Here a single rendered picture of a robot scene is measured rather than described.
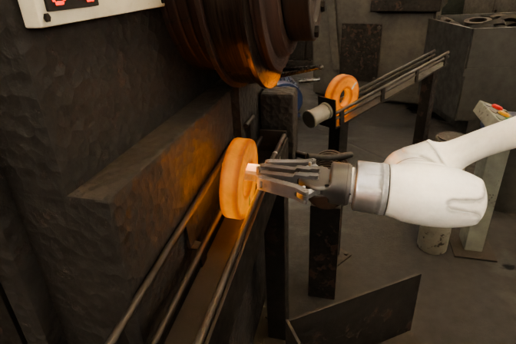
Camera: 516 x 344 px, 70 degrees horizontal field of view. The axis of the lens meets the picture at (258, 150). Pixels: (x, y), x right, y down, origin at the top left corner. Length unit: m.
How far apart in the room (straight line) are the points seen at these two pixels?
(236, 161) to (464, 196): 0.37
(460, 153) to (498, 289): 0.99
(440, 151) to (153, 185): 0.54
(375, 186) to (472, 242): 1.23
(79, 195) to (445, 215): 0.53
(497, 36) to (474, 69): 0.23
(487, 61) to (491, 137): 2.13
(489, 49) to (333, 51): 1.28
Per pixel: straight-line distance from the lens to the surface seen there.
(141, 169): 0.52
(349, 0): 3.49
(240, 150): 0.65
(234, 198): 0.64
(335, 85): 1.28
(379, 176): 0.64
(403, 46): 3.44
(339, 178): 0.64
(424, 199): 0.64
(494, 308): 1.65
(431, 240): 1.75
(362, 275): 1.62
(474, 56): 2.87
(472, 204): 0.67
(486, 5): 5.13
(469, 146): 0.82
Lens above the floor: 1.10
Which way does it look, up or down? 25 degrees down
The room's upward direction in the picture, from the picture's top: 2 degrees counter-clockwise
